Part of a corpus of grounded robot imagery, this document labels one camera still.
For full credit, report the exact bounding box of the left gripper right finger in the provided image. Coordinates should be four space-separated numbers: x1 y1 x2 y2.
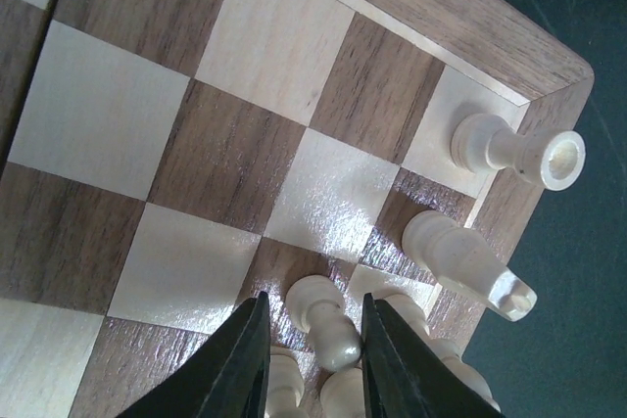
362 293 503 417

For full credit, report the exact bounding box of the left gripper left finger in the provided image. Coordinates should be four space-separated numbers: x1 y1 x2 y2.
120 292 270 417

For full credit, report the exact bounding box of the white pawn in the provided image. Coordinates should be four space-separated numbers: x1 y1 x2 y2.
285 275 362 372
265 347 308 418

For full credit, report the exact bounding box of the white bishop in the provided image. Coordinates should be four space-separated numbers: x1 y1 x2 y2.
402 210 537 322

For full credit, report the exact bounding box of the white piece corner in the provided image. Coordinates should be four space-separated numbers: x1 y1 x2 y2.
451 114 586 191

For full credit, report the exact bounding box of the wooden chess board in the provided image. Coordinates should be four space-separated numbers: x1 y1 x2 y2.
1 0 594 417

